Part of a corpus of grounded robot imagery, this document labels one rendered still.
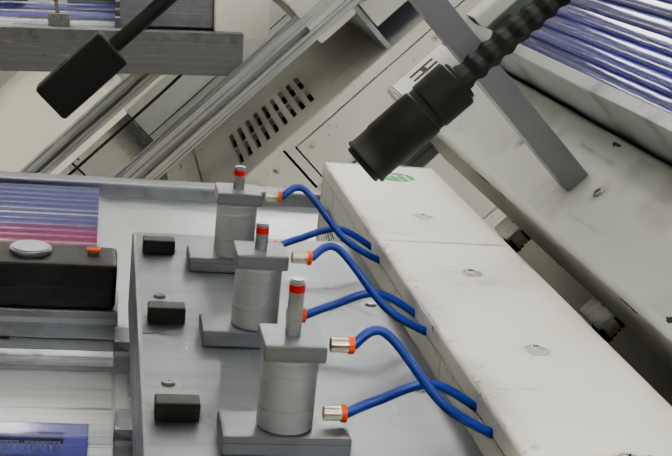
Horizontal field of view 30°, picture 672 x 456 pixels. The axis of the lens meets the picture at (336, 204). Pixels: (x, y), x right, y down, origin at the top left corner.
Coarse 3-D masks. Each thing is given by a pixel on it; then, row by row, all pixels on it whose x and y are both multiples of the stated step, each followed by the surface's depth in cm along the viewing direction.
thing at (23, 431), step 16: (0, 432) 58; (16, 432) 58; (32, 432) 58; (48, 432) 58; (64, 432) 59; (80, 432) 59; (0, 448) 58; (16, 448) 58; (32, 448) 58; (48, 448) 58; (64, 448) 58; (80, 448) 59
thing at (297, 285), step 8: (296, 280) 47; (304, 280) 47; (296, 288) 47; (304, 288) 47; (288, 296) 47; (296, 296) 47; (288, 304) 47; (296, 304) 47; (288, 312) 47; (296, 312) 47; (288, 320) 47; (296, 320) 47; (288, 328) 47; (296, 328) 47; (296, 336) 47
